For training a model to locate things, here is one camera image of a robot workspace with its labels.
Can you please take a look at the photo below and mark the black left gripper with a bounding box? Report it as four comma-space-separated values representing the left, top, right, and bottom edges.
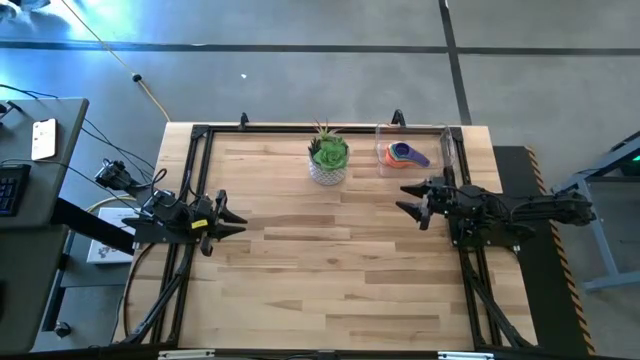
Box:
191, 188, 249, 258

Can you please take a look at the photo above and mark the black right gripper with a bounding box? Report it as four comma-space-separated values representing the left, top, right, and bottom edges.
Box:
394, 174, 459, 232

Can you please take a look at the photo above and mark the blue measuring cup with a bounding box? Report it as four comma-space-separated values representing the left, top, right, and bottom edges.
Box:
388, 143, 425, 169

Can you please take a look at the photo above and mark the yellow measuring cup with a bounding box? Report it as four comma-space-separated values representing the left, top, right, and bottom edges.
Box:
390, 142, 426, 168

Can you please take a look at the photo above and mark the clear plastic basket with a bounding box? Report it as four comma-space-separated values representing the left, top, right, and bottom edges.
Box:
374, 122, 457, 179

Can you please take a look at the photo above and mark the succulent in white patterned pot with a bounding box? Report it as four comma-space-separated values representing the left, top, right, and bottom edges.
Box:
307, 119, 351, 187

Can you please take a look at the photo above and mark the white booklet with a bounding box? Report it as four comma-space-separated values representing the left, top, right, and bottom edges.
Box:
86, 206, 142, 265

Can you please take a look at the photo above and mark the black desk support bar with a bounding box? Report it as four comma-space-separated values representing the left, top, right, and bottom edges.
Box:
49, 196, 137, 256

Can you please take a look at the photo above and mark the black hazard-striped floor mat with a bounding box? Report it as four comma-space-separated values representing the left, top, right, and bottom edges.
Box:
492, 144, 597, 357

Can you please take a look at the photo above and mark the grey metal stand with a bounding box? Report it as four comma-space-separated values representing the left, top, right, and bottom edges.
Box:
549, 130, 640, 294

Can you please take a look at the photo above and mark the grey desk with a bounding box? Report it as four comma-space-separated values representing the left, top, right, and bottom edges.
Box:
0, 97, 90, 354

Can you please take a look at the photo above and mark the white smartphone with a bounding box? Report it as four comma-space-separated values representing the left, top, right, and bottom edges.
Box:
30, 117, 59, 162

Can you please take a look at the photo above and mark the black keyboard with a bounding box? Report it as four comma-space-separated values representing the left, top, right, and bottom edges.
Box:
0, 163, 32, 218

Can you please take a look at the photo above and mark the silver metal bracket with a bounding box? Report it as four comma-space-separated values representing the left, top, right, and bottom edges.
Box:
438, 351, 495, 360
158, 349, 216, 360

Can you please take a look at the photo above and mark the yellow floor cable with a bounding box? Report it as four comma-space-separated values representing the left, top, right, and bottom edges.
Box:
58, 0, 173, 123

